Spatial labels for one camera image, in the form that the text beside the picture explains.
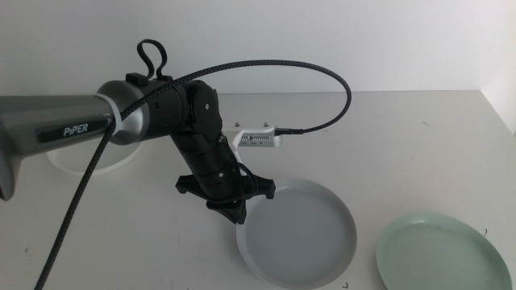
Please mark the grey-blue shallow bowl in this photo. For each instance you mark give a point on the grey-blue shallow bowl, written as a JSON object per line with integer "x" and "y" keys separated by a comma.
{"x": 298, "y": 237}

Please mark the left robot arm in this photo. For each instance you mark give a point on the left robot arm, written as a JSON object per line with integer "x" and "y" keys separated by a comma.
{"x": 60, "y": 113}

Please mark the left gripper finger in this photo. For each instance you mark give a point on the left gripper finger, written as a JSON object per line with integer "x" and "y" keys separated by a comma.
{"x": 217, "y": 207}
{"x": 238, "y": 213}

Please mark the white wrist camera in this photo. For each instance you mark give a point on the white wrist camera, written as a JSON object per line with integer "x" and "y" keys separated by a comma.
{"x": 258, "y": 139}

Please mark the white shallow bowl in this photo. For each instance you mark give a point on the white shallow bowl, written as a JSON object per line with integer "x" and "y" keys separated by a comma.
{"x": 117, "y": 159}

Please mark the pale green shallow bowl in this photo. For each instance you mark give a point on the pale green shallow bowl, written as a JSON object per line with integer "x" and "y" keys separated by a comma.
{"x": 435, "y": 258}

